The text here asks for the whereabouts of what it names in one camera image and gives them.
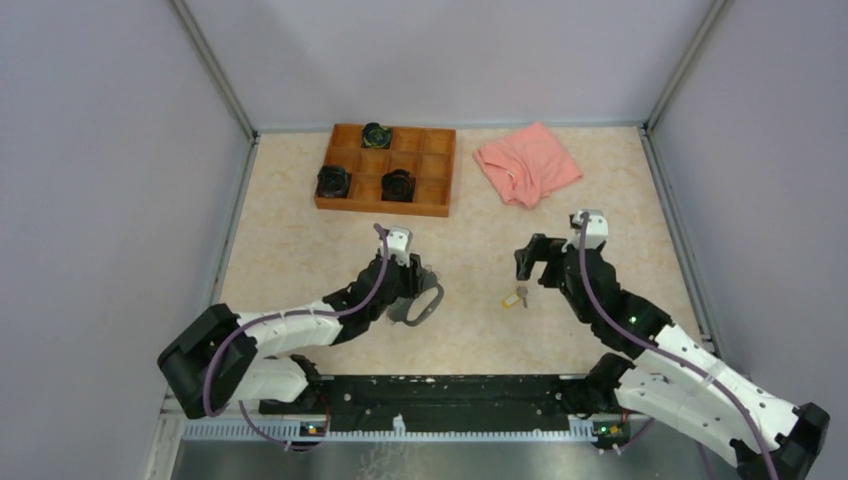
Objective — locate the white slotted cable duct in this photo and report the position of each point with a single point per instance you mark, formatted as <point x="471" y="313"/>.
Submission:
<point x="296" y="431"/>

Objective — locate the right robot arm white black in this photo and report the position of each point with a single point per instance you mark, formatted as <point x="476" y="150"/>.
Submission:
<point x="654" y="367"/>

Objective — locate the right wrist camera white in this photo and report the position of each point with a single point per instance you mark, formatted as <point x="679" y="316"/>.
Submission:
<point x="590" y="229"/>

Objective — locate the metal key holder plate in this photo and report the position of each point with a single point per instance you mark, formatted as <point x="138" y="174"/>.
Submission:
<point x="434" y="301"/>

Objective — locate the black rolled belt top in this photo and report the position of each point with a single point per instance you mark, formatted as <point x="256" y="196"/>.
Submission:
<point x="376" y="136"/>

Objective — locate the silver key yellow cap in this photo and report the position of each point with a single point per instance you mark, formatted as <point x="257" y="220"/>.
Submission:
<point x="519" y="297"/>

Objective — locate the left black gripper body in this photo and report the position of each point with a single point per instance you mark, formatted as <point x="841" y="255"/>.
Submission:
<point x="407" y="284"/>

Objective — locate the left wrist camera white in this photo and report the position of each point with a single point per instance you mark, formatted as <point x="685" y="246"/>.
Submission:
<point x="399" y="245"/>

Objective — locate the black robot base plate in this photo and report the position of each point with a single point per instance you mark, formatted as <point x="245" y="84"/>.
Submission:
<point x="454" y="403"/>

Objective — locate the black rolled belt middle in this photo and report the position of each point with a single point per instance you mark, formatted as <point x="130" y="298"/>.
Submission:
<point x="398" y="186"/>

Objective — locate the black rolled belt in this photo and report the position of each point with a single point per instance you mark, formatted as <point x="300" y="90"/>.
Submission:
<point x="333" y="181"/>
<point x="398" y="186"/>
<point x="376" y="136"/>

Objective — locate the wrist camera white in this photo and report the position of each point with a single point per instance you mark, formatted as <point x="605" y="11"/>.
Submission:
<point x="399" y="245"/>
<point x="590" y="229"/>

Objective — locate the orange wooden compartment tray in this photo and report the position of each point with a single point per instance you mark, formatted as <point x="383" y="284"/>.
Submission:
<point x="428" y="153"/>

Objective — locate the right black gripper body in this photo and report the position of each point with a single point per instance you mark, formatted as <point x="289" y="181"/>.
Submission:
<point x="555" y="268"/>

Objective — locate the black rolled belt left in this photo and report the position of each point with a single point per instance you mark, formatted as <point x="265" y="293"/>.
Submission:
<point x="333" y="181"/>

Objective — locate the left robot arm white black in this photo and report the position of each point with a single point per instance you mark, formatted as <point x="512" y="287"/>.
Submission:
<point x="224" y="357"/>

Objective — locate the pink folded cloth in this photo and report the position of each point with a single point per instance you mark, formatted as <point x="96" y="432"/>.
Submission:
<point x="527" y="165"/>

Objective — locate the aluminium frame rails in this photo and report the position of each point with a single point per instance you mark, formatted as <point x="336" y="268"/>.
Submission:
<point x="164" y="448"/>

